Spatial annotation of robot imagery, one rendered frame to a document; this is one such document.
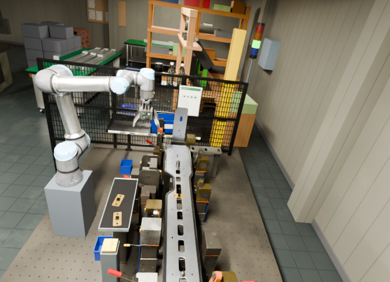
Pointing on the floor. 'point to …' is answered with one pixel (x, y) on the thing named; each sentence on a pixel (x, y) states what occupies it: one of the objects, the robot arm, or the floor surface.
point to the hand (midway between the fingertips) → (146, 127)
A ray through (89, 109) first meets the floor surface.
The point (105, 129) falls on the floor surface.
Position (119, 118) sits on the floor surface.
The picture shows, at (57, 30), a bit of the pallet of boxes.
